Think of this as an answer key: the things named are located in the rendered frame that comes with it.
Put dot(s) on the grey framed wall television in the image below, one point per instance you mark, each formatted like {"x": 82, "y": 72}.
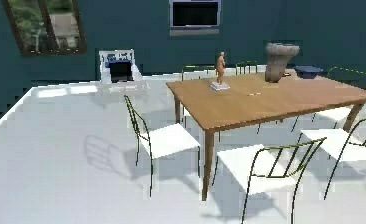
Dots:
{"x": 195, "y": 16}

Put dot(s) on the small pale flat utensil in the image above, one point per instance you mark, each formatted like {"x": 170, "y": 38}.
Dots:
{"x": 254, "y": 94}

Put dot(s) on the brown wooden dining table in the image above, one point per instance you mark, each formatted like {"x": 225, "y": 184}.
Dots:
{"x": 244, "y": 103}

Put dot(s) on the dark framed window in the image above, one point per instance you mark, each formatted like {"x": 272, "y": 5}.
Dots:
{"x": 44, "y": 25}

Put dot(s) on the orange human figure statuette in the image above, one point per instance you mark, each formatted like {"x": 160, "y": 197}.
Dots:
{"x": 220, "y": 70}

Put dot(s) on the white blue open box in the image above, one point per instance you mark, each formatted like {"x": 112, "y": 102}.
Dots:
{"x": 119, "y": 68}

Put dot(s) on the dark blue bowl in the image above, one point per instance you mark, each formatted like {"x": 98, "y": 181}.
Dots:
{"x": 308, "y": 71}

